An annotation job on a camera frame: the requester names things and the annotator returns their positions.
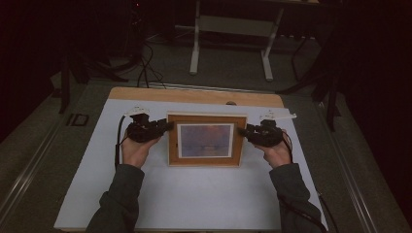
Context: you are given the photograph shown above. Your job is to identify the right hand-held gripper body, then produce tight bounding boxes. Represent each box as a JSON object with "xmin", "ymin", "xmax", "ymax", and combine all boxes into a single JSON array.
[{"xmin": 250, "ymin": 110, "xmax": 297, "ymax": 149}]

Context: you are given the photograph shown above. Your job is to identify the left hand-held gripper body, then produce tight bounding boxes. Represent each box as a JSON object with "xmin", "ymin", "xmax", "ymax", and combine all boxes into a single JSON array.
[{"xmin": 123, "ymin": 105, "xmax": 160, "ymax": 144}]

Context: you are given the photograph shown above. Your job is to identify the wooden picture frame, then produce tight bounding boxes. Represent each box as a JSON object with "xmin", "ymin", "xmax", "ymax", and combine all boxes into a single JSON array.
[{"xmin": 166, "ymin": 111, "xmax": 249, "ymax": 168}]

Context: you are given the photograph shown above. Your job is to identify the person's right hand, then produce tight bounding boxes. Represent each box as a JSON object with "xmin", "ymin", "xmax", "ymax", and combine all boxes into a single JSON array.
[{"xmin": 254, "ymin": 128, "xmax": 293, "ymax": 170}]

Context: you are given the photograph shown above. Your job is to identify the person's left hand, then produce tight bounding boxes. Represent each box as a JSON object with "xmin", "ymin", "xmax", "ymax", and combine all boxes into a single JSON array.
[{"xmin": 120, "ymin": 129, "xmax": 163, "ymax": 170}]

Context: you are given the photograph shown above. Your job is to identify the black floor socket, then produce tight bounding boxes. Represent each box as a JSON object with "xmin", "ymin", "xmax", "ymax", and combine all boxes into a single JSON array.
[{"xmin": 65, "ymin": 113, "xmax": 90, "ymax": 127}]

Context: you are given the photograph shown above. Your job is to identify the white table sheet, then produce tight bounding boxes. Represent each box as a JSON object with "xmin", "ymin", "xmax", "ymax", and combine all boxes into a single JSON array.
[{"xmin": 53, "ymin": 98, "xmax": 329, "ymax": 232}]

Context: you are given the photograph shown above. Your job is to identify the black stand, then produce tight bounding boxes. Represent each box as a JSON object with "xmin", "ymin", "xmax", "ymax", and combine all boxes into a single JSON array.
[
  {"xmin": 275, "ymin": 30, "xmax": 343, "ymax": 133},
  {"xmin": 57, "ymin": 45, "xmax": 130, "ymax": 115}
]

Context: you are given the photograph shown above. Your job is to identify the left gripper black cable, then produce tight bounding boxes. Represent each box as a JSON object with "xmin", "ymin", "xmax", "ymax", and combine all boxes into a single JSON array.
[{"xmin": 114, "ymin": 114, "xmax": 134, "ymax": 170}]

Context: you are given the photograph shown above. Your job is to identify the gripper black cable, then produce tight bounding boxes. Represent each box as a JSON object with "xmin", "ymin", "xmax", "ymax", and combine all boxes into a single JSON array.
[
  {"xmin": 114, "ymin": 114, "xmax": 134, "ymax": 170},
  {"xmin": 279, "ymin": 129, "xmax": 340, "ymax": 233}
]

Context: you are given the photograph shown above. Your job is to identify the black floor cables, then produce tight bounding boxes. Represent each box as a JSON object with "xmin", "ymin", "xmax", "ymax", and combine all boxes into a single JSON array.
[{"xmin": 135, "ymin": 41, "xmax": 168, "ymax": 90}]

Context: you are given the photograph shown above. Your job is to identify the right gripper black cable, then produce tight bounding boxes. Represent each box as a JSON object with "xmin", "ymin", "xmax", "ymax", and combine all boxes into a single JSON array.
[{"xmin": 279, "ymin": 129, "xmax": 340, "ymax": 233}]

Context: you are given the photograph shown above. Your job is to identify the metal floor rail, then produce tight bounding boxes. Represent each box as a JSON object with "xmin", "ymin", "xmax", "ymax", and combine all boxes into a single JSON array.
[
  {"xmin": 0, "ymin": 116, "xmax": 67, "ymax": 222},
  {"xmin": 314, "ymin": 99, "xmax": 381, "ymax": 233}
]

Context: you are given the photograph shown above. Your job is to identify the white metal desk frame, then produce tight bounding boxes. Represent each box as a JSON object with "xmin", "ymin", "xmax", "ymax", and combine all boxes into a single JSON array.
[{"xmin": 189, "ymin": 0, "xmax": 286, "ymax": 83}]

